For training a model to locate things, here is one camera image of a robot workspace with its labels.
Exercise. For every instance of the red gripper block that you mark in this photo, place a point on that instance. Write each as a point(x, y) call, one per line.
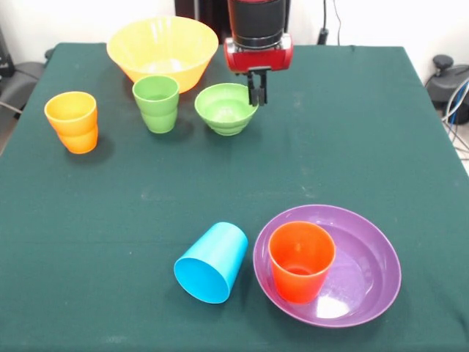
point(256, 60)

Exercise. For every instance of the green bowl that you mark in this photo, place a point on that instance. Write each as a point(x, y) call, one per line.
point(223, 113)

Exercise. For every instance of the light blue cup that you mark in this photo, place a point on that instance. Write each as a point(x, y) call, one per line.
point(216, 253)

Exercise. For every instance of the orange cup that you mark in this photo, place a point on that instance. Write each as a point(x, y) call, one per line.
point(298, 282)

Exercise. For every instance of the purple bowl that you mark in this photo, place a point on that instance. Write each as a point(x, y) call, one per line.
point(366, 256)

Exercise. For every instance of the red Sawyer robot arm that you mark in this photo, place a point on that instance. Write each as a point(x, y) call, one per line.
point(256, 22)

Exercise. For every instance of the green cup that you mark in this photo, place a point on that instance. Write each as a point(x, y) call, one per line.
point(155, 110)

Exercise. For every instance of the large yellow bowl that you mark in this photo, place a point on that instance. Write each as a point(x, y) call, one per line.
point(161, 44)

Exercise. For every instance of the yellow cup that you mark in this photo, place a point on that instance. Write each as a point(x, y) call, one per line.
point(73, 128)

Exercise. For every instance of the gray black machine base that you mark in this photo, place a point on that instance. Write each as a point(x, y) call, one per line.
point(447, 84)
point(18, 88)

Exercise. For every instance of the dark green tablecloth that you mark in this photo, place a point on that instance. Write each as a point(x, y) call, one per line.
point(110, 238)

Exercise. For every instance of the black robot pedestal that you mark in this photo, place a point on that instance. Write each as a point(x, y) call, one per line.
point(205, 11)

